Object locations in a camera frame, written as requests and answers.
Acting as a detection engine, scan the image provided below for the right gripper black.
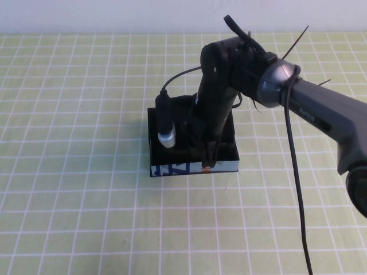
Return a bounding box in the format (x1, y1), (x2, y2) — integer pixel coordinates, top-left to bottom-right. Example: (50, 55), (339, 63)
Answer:
(185, 85), (239, 169)

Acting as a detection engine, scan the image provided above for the black printed glasses case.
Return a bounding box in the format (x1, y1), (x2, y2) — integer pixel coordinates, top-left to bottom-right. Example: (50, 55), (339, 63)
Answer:
(147, 105), (240, 178)

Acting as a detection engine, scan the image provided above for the green white-grid tablecloth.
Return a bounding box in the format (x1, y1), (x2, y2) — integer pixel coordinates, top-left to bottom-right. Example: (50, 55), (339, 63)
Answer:
(0, 33), (367, 275)

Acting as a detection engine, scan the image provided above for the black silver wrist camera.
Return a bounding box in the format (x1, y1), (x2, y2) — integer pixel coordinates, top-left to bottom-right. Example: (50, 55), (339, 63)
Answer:
(154, 90), (176, 149)

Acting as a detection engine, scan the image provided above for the thick black cable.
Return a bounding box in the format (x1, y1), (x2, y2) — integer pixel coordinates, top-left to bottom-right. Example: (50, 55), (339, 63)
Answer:
(223, 14), (315, 275)

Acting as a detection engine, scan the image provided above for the thin black camera cable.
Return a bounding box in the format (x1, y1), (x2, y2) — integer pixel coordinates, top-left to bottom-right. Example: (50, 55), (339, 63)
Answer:
(159, 65), (203, 97)

